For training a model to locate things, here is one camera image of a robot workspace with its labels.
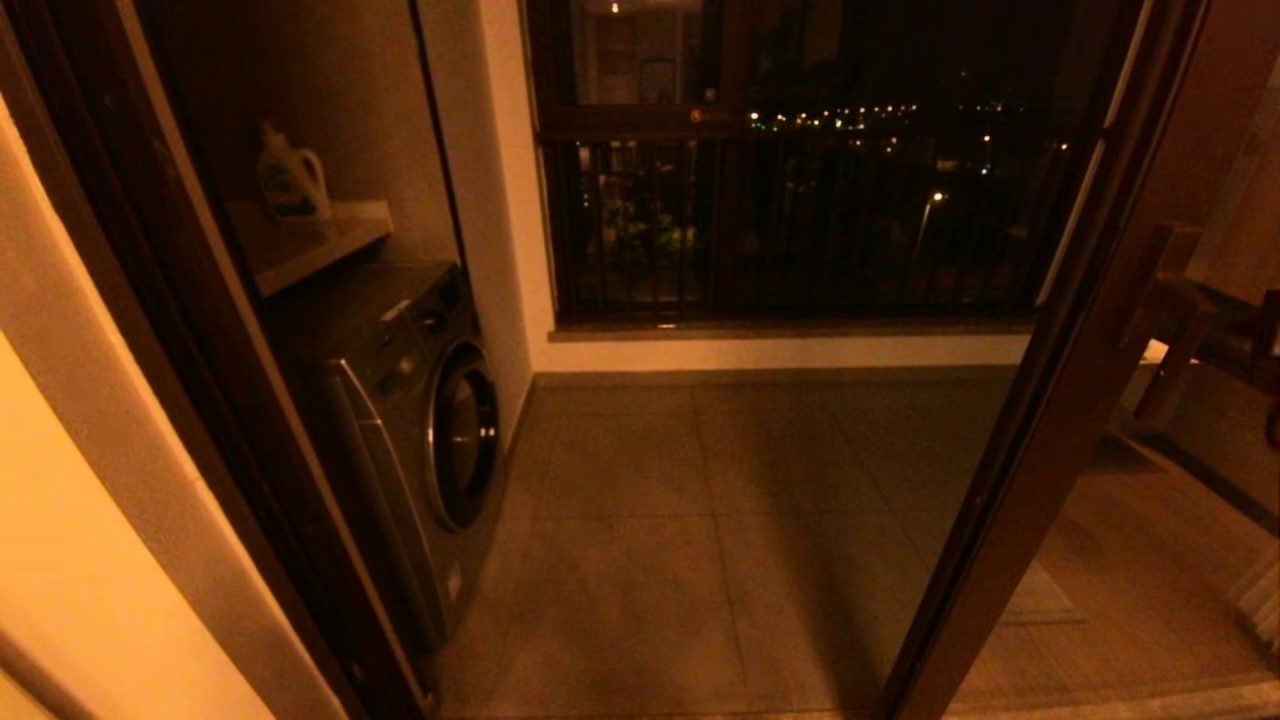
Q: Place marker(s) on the brown framed sliding glass door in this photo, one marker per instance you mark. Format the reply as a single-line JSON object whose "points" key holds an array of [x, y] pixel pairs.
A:
{"points": [[1010, 480]]}

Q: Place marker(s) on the stone window sill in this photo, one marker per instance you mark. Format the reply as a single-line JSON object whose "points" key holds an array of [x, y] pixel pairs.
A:
{"points": [[780, 330]]}

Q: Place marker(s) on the grey front-load washing machine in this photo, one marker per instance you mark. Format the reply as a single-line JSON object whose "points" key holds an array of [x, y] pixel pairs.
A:
{"points": [[400, 420]]}

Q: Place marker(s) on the white detergent jug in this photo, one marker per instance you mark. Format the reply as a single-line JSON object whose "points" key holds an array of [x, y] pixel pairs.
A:
{"points": [[290, 178]]}

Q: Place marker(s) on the wooden wall shelf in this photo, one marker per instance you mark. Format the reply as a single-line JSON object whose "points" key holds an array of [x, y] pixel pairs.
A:
{"points": [[300, 248]]}

